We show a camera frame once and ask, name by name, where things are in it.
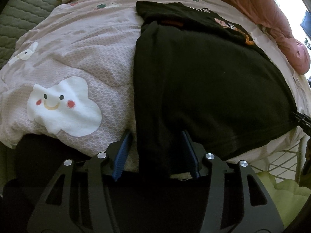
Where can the white wire basket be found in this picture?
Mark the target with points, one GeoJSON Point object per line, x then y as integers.
{"type": "Point", "coordinates": [286, 162]}

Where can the yellow-green cloth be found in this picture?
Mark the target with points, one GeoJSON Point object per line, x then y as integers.
{"type": "Point", "coordinates": [287, 195]}

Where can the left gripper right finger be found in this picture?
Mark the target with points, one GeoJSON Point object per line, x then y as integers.
{"type": "Point", "coordinates": [237, 200]}

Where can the beige cartoon print blanket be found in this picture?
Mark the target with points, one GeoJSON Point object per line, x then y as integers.
{"type": "Point", "coordinates": [70, 77]}

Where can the grey-green quilted headboard cushion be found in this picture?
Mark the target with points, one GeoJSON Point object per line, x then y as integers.
{"type": "Point", "coordinates": [17, 18]}

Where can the pink puffy duvet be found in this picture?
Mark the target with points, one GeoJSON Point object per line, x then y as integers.
{"type": "Point", "coordinates": [267, 14]}

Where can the black t-shirt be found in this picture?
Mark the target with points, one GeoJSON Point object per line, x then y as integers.
{"type": "Point", "coordinates": [198, 74]}

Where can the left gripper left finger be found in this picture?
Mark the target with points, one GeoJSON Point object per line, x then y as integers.
{"type": "Point", "coordinates": [77, 197]}

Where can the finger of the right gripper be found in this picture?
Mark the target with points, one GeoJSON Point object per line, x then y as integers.
{"type": "Point", "coordinates": [304, 122]}

